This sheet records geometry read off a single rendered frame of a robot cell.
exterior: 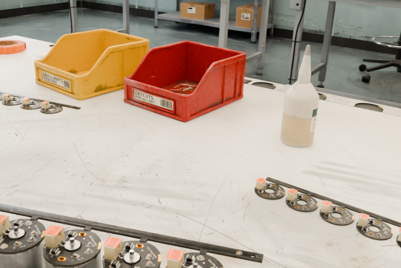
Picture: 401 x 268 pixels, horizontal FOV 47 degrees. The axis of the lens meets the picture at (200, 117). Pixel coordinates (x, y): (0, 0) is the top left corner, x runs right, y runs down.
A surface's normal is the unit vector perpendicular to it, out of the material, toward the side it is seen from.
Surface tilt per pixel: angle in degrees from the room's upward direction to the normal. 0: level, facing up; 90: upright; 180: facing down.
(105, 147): 0
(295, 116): 90
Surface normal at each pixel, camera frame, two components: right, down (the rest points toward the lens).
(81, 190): 0.04, -0.93
